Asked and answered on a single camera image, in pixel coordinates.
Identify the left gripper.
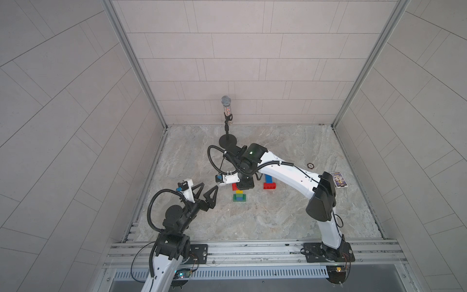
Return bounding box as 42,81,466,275
177,183,218,235

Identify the green long lego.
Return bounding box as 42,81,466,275
233,193,246,202

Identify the red long lego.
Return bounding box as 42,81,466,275
263,182,277,190

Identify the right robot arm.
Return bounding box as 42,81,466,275
222,144,345,252

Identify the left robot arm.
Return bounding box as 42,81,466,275
142,181,218,292

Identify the black microphone stand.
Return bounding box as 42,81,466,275
219,114,237,148

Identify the glitter microphone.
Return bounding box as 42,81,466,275
221,96,232,116

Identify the left controller board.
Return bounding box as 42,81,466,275
171,268,193,287

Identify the controller board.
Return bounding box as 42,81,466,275
327,266,351,285
171,268,193,287

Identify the playing card box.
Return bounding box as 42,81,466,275
330,172,348,189

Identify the right controller board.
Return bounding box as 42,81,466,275
327,266,351,285

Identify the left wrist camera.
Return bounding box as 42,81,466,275
176,179,195,203

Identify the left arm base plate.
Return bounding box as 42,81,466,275
182,244,209,265

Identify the aluminium front rail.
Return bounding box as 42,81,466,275
101,238,407,269

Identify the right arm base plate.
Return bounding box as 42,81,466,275
300,242,355,263

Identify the vented cable duct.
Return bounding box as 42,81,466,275
114,265,329,281

